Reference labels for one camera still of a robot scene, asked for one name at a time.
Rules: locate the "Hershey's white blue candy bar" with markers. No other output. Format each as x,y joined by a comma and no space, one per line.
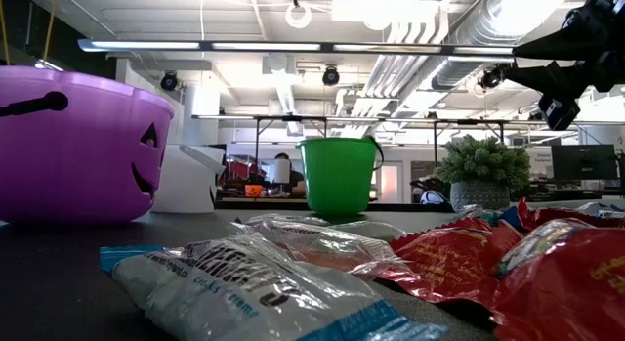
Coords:
220,302

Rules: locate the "green plastic bucket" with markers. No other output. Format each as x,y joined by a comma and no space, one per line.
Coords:
337,180

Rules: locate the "black computer monitor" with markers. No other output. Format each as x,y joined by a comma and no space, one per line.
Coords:
583,162

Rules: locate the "small orange bucket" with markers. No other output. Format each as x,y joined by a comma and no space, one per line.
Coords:
254,191

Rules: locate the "purple pumpkin face bucket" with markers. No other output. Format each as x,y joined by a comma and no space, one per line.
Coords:
73,175

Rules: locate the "white pumpkin face bucket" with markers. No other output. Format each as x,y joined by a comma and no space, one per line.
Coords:
185,184

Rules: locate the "overhead light bar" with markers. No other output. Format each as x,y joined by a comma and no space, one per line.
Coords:
146,45

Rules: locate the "red Skittles packet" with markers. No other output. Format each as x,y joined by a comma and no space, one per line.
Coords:
561,292
449,268

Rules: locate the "red candy packet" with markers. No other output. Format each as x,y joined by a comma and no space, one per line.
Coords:
552,216

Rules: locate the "black table mat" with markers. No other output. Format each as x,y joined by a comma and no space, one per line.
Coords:
49,282

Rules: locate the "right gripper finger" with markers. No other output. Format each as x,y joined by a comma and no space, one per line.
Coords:
552,77
566,45

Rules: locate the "black ceiling spotlight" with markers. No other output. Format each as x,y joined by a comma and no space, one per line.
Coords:
490,78
169,81
331,76

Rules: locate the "silver candy wrapper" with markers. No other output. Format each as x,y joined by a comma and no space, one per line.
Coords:
473,214

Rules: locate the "person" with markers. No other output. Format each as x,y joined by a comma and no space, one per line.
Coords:
296,179

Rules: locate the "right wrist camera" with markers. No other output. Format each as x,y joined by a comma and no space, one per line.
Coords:
561,111

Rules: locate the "clear orange candy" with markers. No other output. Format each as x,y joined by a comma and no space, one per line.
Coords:
337,255

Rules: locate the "green plant in grey pot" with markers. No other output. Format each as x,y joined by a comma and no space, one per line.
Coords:
481,197

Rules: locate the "clear candy wrapper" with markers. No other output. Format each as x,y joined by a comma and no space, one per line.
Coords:
288,220
603,210

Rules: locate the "silver ventilation duct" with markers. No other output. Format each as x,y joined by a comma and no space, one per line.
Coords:
488,28

